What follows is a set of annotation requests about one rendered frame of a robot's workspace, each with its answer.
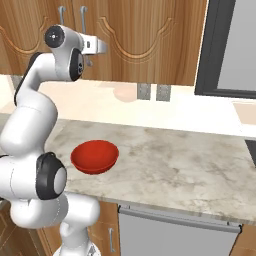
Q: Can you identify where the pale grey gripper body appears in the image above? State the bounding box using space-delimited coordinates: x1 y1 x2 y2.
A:
95 37 109 56

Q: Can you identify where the red bowl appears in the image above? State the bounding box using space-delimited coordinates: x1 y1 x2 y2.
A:
70 139 120 176

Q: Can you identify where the wooden base cabinet door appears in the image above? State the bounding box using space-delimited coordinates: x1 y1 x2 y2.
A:
36 200 120 256

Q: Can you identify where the wooden base cabinet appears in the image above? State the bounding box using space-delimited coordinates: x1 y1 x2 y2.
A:
229 223 256 256

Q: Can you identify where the black framed microwave oven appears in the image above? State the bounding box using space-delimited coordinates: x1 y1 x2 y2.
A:
194 0 256 100

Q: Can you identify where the black hob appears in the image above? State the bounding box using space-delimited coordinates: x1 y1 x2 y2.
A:
244 139 256 160

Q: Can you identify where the grey dishwasher door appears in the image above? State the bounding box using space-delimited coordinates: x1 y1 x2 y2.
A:
117 204 243 256

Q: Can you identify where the grey cabinet door handle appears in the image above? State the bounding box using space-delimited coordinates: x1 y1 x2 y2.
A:
79 5 94 67
57 5 67 27

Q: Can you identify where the wooden wall cabinet door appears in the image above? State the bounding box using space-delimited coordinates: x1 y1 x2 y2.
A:
0 0 74 76
71 0 208 87

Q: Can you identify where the grey wall socket plate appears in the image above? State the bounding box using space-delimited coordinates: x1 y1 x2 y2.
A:
10 75 24 90
156 84 172 102
137 83 152 101

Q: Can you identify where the grey dishwasher handle bar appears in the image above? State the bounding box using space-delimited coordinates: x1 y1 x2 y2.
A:
117 205 243 234

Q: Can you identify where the grey base cabinet handle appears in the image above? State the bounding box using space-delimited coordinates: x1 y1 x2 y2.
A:
107 227 117 254

